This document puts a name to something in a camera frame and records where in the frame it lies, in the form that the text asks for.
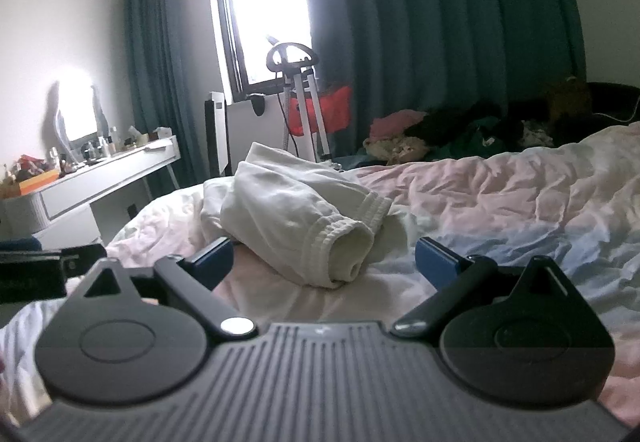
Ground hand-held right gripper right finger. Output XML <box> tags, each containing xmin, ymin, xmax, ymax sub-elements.
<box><xmin>390</xmin><ymin>238</ymin><xmax>573</xmax><ymax>339</ymax></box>

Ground white vanity desk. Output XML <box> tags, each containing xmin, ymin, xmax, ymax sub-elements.
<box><xmin>0</xmin><ymin>136</ymin><xmax>181</xmax><ymax>247</ymax></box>

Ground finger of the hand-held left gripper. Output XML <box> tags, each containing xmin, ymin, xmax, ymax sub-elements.
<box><xmin>59</xmin><ymin>244</ymin><xmax>108</xmax><ymax>280</ymax></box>

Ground row of cosmetic bottles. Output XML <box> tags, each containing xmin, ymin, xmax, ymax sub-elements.
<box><xmin>47</xmin><ymin>124</ymin><xmax>151</xmax><ymax>175</ymax></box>

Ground white patterned garment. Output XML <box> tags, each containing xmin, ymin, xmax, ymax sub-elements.
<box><xmin>520</xmin><ymin>119</ymin><xmax>555</xmax><ymax>147</ymax></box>

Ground pink garment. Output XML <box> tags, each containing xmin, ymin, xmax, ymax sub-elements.
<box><xmin>370</xmin><ymin>109</ymin><xmax>426</xmax><ymax>139</ymax></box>

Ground white pants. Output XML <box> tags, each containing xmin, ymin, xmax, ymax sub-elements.
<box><xmin>201</xmin><ymin>142</ymin><xmax>393</xmax><ymax>290</ymax></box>

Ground lit vanity mirror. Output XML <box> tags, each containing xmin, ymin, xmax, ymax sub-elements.
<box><xmin>50</xmin><ymin>66</ymin><xmax>101</xmax><ymax>147</ymax></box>

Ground dark green garment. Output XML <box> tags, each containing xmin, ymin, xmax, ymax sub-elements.
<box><xmin>435</xmin><ymin>117</ymin><xmax>511</xmax><ymax>157</ymax></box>

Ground wide teal curtain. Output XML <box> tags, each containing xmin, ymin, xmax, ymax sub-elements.
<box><xmin>295</xmin><ymin>0</ymin><xmax>586</xmax><ymax>163</ymax></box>

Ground red bag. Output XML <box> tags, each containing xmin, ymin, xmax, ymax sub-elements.
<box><xmin>287</xmin><ymin>84</ymin><xmax>352</xmax><ymax>137</ymax></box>

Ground beige floral garment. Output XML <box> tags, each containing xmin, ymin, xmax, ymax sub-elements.
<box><xmin>362</xmin><ymin>136</ymin><xmax>432</xmax><ymax>163</ymax></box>

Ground brown plush toy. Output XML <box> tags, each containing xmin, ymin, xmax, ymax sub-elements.
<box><xmin>545</xmin><ymin>76</ymin><xmax>592</xmax><ymax>123</ymax></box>

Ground narrow teal curtain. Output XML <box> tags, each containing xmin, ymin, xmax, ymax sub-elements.
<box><xmin>122</xmin><ymin>0</ymin><xmax>221</xmax><ymax>187</ymax></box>

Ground white heater panel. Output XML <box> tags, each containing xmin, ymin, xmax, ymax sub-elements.
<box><xmin>205</xmin><ymin>92</ymin><xmax>296</xmax><ymax>177</ymax></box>

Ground white ribbed bin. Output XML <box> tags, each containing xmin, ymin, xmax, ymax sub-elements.
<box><xmin>0</xmin><ymin>194</ymin><xmax>52</xmax><ymax>235</ymax></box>

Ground silver tripod stand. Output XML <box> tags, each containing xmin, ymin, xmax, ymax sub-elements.
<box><xmin>265</xmin><ymin>34</ymin><xmax>333</xmax><ymax>163</ymax></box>

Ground orange box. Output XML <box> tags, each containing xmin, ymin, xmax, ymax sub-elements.
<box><xmin>15</xmin><ymin>169</ymin><xmax>61</xmax><ymax>195</ymax></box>

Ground black garment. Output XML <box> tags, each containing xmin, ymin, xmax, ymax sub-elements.
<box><xmin>422</xmin><ymin>102</ymin><xmax>503</xmax><ymax>145</ymax></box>

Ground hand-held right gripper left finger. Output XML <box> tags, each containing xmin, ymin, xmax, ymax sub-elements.
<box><xmin>65</xmin><ymin>238</ymin><xmax>258</xmax><ymax>338</ymax></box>

